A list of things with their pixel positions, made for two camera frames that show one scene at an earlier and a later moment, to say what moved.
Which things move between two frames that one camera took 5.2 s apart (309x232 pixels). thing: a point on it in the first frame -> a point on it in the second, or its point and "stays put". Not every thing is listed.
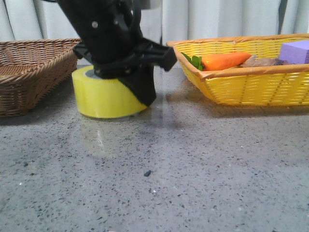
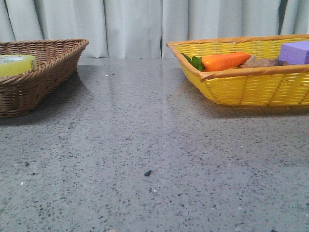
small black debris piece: (147, 173) stays put
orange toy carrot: (214, 61) stays put
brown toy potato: (254, 61) stays put
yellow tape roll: (103, 98) -> (16, 64)
